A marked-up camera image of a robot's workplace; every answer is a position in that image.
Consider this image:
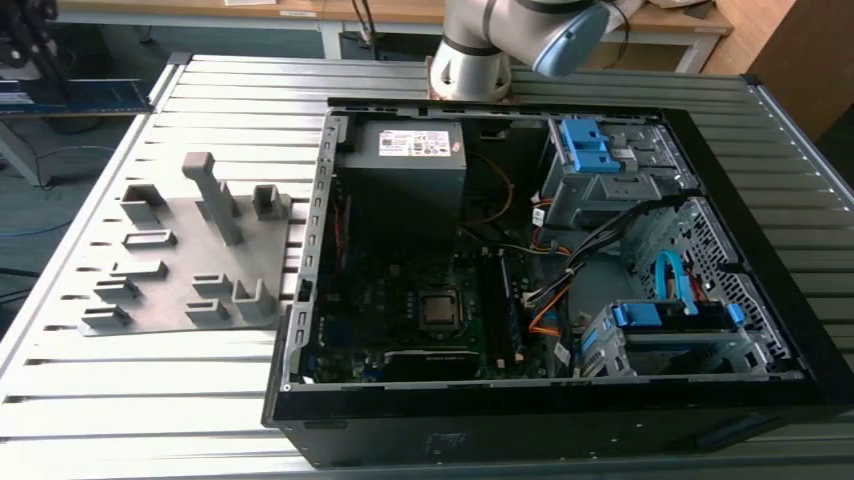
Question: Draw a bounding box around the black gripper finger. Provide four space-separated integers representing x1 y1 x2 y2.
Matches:
30 47 72 109

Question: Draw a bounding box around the grey parts rack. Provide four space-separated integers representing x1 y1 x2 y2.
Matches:
76 151 295 336

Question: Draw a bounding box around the grey power supply unit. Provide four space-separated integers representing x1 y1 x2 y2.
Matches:
336 119 469 241

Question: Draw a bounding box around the green motherboard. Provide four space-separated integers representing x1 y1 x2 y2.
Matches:
312 239 575 384

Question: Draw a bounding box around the silver CPU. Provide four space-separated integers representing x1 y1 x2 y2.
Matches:
422 294 463 324

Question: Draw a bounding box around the black graphics card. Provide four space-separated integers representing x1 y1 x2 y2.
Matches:
383 348 483 380

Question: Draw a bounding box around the tall grey drive cage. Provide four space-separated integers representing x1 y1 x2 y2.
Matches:
538 117 702 231

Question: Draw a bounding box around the black open PC case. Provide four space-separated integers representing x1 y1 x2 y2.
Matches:
259 97 836 471

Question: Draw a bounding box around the hard disk in blue carrier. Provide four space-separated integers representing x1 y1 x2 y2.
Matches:
610 298 749 334

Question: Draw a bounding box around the low grey drive cage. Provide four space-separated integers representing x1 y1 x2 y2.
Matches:
577 304 769 379

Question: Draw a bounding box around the brown wooden cabinet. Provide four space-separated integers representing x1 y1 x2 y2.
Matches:
699 0 854 144

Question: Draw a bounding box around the thin orange wire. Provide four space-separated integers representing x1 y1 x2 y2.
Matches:
466 151 519 226

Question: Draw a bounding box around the blue plastic drive bracket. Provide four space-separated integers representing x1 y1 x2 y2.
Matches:
559 118 607 151
571 148 627 174

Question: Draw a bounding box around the coloured power wire bundle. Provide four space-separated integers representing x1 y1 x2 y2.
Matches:
530 238 577 257

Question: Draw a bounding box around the orange SATA wire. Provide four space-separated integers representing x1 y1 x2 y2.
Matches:
527 287 577 342

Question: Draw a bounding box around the black cable bundle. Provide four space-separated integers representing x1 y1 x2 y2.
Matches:
523 194 693 309

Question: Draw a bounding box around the wooden desk white frame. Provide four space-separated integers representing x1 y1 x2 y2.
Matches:
56 0 735 74

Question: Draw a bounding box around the blue SATA wire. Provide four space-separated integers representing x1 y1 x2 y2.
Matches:
655 251 701 316

